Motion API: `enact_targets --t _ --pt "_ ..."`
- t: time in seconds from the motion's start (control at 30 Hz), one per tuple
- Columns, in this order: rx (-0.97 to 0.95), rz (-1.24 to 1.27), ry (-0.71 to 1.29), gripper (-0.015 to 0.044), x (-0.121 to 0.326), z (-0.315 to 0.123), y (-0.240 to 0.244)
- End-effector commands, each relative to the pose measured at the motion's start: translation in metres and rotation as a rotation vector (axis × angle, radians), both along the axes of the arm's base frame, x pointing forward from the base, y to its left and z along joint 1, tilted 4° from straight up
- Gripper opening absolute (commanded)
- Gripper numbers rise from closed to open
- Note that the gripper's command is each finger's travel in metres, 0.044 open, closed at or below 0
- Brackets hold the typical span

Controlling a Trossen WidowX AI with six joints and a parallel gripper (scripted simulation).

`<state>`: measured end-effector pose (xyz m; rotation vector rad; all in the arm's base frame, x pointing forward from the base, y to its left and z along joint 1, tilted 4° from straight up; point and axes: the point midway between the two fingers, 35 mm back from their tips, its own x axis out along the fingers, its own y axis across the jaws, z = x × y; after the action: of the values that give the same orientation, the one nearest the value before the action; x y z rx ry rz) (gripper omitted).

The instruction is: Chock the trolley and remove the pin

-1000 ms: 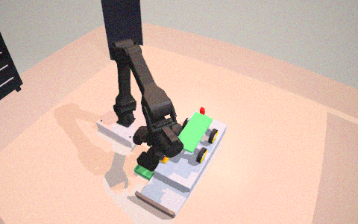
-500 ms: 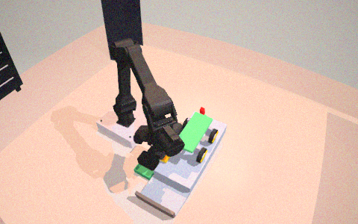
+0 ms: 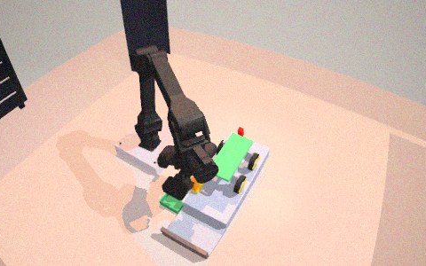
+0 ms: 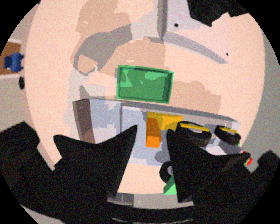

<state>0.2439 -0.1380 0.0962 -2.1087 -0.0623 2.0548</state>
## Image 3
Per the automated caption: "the white ramp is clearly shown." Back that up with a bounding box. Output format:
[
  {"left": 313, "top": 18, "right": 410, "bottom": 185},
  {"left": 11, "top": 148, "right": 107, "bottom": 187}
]
[{"left": 161, "top": 141, "right": 271, "bottom": 260}]

